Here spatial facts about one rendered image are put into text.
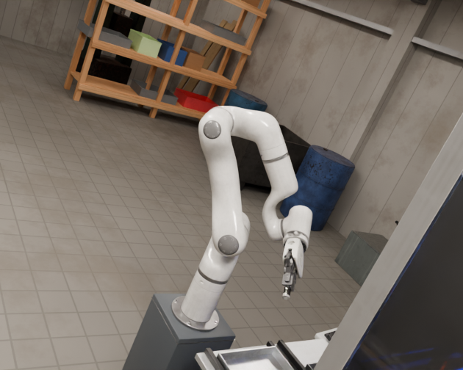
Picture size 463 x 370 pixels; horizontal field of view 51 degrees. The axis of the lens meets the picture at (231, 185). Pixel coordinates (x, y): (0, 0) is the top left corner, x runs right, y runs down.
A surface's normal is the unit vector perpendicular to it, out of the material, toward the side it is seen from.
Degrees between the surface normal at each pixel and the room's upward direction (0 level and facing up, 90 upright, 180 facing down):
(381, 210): 90
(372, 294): 90
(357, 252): 90
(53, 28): 90
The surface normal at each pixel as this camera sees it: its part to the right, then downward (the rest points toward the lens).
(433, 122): -0.79, -0.14
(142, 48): 0.54, 0.48
